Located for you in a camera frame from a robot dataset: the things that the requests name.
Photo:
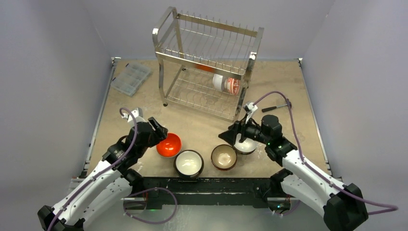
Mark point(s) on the clear plastic organizer box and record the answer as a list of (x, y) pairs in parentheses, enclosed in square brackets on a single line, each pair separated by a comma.
[(131, 78)]

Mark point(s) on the black handled claw hammer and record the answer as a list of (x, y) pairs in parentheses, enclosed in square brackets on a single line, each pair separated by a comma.
[(268, 109)]

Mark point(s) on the red orange bowl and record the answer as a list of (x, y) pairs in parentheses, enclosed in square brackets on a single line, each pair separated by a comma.
[(170, 146)]

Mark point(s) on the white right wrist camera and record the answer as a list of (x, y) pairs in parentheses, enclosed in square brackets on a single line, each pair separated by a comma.
[(250, 108)]

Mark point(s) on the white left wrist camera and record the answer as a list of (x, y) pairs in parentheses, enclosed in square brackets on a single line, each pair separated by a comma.
[(137, 114)]

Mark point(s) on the dark bowl cream inside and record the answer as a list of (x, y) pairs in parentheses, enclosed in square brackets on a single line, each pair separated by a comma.
[(245, 148)]

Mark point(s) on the orange floral patterned bowl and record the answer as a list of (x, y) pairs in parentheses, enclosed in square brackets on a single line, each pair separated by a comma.
[(232, 85)]

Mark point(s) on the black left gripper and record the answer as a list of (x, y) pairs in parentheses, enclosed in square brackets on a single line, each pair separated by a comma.
[(159, 132)]

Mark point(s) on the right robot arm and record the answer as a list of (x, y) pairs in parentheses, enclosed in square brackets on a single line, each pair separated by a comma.
[(339, 205)]

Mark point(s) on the stainless steel dish rack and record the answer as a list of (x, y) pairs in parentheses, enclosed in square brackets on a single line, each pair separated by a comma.
[(190, 49)]

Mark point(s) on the brown bowl tan inside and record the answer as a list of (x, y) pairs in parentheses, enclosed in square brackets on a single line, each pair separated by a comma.
[(224, 157)]

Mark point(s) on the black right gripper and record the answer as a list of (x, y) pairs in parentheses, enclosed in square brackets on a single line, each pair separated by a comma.
[(238, 130)]

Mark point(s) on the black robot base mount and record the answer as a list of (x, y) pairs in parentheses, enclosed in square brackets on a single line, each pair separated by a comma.
[(155, 192)]

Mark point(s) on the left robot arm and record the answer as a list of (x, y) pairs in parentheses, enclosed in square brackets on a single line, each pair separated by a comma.
[(112, 179)]

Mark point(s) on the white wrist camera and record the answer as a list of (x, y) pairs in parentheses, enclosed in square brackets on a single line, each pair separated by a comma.
[(137, 114), (250, 108)]

